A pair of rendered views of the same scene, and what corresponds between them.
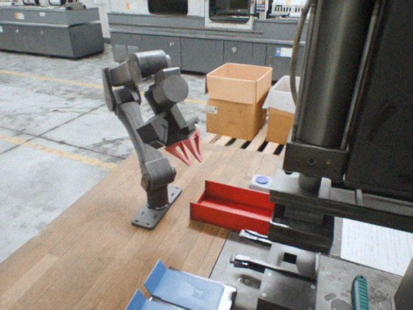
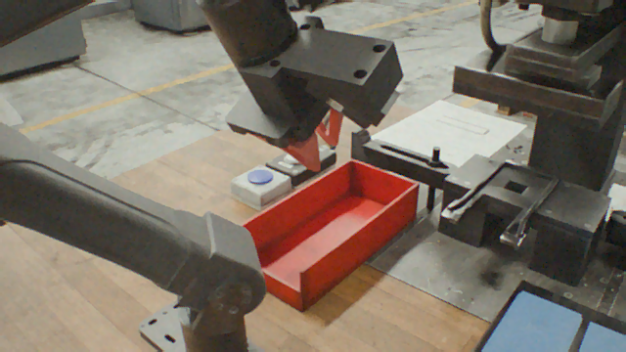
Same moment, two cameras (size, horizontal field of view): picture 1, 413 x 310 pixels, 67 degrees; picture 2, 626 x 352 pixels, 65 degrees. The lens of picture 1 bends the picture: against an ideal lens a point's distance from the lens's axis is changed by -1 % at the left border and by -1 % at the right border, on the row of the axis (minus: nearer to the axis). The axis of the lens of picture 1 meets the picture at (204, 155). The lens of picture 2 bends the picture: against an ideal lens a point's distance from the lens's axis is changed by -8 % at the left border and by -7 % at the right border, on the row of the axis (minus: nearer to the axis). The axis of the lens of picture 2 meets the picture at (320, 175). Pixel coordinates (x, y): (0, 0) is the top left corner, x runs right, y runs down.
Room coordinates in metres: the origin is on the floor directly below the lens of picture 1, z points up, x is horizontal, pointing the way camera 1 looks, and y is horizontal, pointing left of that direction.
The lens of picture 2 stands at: (0.52, 0.45, 1.32)
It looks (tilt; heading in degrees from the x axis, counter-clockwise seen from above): 29 degrees down; 288
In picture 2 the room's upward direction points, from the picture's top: straight up
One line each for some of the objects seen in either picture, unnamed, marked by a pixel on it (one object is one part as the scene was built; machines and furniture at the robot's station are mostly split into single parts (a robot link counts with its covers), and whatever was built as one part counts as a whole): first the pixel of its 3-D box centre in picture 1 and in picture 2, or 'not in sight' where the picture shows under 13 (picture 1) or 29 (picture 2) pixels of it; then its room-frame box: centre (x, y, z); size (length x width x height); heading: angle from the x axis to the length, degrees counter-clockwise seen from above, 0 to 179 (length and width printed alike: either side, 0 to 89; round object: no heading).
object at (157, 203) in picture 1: (157, 195); (214, 333); (0.73, 0.14, 0.94); 0.20 x 0.07 x 0.08; 159
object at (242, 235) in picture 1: (256, 237); (463, 205); (0.52, -0.12, 0.98); 0.07 x 0.02 x 0.01; 69
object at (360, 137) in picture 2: not in sight; (372, 159); (0.67, -0.27, 0.95); 0.06 x 0.03 x 0.09; 159
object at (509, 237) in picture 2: (247, 262); (520, 227); (0.45, -0.09, 0.98); 0.07 x 0.02 x 0.01; 69
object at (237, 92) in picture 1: (237, 99); not in sight; (3.01, -0.34, 0.43); 0.59 x 0.54 x 0.58; 155
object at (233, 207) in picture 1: (239, 208); (331, 225); (0.69, -0.10, 0.93); 0.25 x 0.12 x 0.06; 69
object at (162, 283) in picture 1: (184, 285); (531, 336); (0.43, 0.04, 0.93); 0.15 x 0.07 x 0.03; 70
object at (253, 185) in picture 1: (261, 188); (261, 194); (0.83, -0.18, 0.90); 0.07 x 0.07 x 0.06; 69
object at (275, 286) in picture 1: (292, 266); (527, 191); (0.44, -0.18, 0.98); 0.20 x 0.10 x 0.01; 159
